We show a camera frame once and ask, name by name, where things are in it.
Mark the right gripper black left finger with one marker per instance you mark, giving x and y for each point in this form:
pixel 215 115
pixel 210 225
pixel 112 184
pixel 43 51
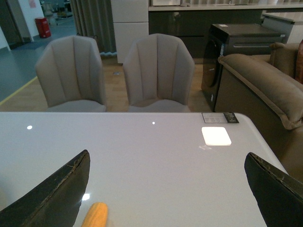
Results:
pixel 55 202

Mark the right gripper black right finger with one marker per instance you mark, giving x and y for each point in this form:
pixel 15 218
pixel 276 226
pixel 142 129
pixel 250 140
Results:
pixel 278 195

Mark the yellow corn cob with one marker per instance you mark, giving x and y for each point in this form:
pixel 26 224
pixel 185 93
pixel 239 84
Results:
pixel 96 215

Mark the black label sticker on table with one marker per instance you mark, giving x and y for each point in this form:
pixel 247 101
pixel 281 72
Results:
pixel 219 118

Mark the brown sofa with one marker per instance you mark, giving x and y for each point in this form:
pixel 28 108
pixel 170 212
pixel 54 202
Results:
pixel 269 90

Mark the left beige dining chair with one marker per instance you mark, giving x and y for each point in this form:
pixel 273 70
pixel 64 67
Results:
pixel 70 72

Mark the beige dining chair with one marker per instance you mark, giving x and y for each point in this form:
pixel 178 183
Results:
pixel 70 72
pixel 158 75

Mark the black washing machine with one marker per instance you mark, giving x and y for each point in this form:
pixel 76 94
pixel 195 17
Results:
pixel 232 39

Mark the right beige dining chair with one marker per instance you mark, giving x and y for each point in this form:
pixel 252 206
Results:
pixel 158 75

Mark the red bin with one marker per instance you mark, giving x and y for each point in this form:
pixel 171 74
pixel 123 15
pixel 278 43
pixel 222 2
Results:
pixel 42 27

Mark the grey curtain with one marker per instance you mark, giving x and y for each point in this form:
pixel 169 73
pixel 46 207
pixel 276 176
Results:
pixel 93 18

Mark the dark kitchen counter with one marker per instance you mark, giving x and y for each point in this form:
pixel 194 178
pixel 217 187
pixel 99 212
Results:
pixel 192 20

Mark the white cabinet column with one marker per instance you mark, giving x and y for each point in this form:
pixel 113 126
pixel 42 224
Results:
pixel 130 20

